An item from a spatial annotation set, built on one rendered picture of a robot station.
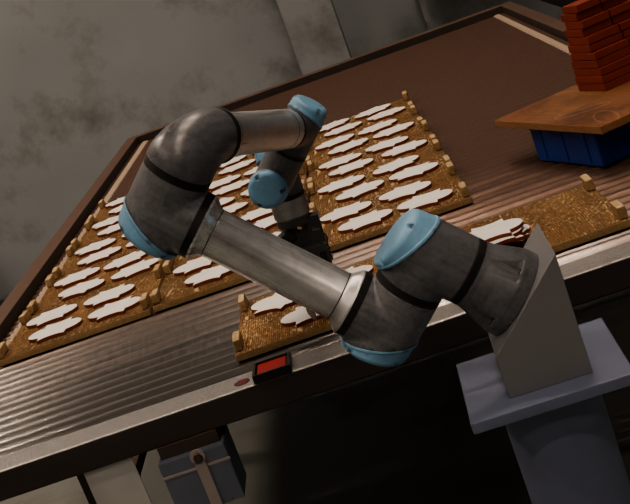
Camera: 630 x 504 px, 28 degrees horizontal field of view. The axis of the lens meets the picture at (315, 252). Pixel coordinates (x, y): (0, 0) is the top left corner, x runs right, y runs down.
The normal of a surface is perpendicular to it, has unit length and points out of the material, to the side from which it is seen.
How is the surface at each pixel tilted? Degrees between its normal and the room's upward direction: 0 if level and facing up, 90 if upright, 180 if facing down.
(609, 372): 0
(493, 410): 0
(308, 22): 90
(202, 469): 90
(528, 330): 90
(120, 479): 90
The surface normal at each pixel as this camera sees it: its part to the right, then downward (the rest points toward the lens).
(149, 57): -0.02, 0.27
